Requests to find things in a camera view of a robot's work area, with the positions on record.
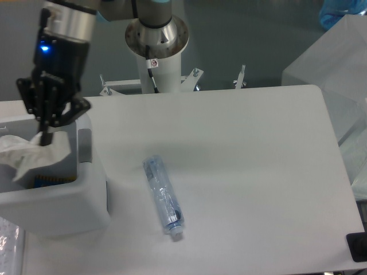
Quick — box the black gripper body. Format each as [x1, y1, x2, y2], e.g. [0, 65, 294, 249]
[31, 30, 89, 99]

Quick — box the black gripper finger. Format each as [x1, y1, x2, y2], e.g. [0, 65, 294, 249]
[16, 77, 66, 146]
[47, 96, 92, 147]

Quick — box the white tissue wrapper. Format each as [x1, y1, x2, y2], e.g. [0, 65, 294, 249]
[1, 131, 71, 182]

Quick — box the crushed clear plastic bottle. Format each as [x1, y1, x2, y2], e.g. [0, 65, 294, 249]
[143, 155, 184, 241]

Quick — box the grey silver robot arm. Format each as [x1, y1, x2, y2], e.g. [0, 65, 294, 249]
[17, 1, 189, 146]

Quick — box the white plastic trash can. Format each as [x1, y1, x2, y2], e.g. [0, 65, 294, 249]
[1, 114, 111, 237]

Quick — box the yellow blue item in bin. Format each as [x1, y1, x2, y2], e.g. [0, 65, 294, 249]
[33, 175, 76, 188]

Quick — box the clear plastic sheet lower left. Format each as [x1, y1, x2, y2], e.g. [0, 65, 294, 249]
[1, 218, 25, 275]

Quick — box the blue plastic bag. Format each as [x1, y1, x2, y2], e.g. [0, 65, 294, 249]
[319, 0, 366, 30]

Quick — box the black device at table edge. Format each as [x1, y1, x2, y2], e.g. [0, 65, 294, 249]
[346, 232, 367, 262]

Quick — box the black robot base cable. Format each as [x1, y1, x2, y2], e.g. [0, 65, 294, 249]
[145, 45, 160, 94]

